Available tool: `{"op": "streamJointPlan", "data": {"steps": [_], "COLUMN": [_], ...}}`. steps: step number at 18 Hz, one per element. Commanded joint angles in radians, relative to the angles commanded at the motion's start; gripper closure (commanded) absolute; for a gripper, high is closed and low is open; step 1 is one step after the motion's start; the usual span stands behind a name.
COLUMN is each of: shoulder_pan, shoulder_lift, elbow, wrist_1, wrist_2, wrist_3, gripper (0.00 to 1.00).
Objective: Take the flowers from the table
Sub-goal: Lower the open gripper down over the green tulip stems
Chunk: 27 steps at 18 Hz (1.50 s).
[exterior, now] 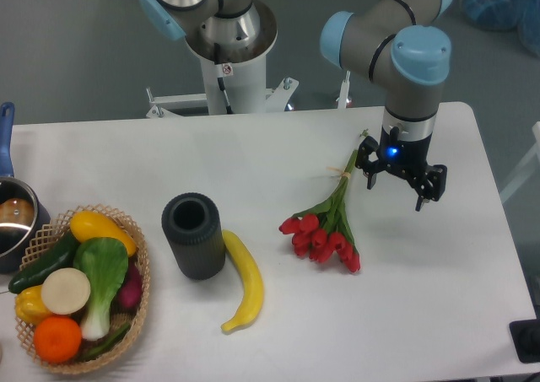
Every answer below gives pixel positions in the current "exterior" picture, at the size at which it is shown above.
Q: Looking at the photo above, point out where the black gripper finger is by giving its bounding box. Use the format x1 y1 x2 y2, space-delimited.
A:
354 136 379 190
408 164 447 212

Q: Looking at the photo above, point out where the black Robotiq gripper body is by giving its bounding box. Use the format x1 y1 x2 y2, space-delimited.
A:
370 128 432 180

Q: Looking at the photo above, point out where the red tulip bouquet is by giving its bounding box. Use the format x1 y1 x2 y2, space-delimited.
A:
278 149 361 273

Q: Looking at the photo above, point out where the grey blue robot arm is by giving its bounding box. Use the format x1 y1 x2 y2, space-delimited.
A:
139 0 452 203

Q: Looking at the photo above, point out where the yellow banana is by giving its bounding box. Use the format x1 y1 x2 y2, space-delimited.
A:
221 230 265 334

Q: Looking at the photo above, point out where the black device at table edge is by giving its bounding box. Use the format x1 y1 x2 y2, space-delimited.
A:
509 319 539 363

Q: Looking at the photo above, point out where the blue plastic bag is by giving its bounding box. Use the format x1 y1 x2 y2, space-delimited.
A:
459 0 539 56

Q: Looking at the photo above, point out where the dark grey ribbed vase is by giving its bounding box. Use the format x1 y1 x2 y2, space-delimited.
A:
161 192 225 281

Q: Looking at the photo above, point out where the purple red radish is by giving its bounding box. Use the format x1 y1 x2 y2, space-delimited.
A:
116 261 143 309

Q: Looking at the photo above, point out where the green bok choy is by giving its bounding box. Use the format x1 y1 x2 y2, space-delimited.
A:
73 237 128 342

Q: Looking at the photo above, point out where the yellow squash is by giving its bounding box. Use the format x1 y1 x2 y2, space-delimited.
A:
69 211 138 257

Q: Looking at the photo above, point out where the woven wicker basket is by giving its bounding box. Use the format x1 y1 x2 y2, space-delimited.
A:
16 204 151 375

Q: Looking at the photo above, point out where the green bean pod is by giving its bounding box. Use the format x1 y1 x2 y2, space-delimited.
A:
78 323 131 362

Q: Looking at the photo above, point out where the green cucumber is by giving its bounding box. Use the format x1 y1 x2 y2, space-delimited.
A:
8 230 80 294

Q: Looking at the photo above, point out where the orange fruit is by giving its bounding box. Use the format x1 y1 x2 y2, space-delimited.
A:
33 316 82 363

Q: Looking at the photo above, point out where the yellow bell pepper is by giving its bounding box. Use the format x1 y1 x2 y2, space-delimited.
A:
15 285 53 326

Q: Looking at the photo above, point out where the white chair frame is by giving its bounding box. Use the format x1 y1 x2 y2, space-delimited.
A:
499 121 539 204

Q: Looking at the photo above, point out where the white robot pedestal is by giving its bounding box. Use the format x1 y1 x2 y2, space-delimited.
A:
139 0 299 118

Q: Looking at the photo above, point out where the blue saucepan with handle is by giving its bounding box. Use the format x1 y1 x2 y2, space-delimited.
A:
1 102 51 274

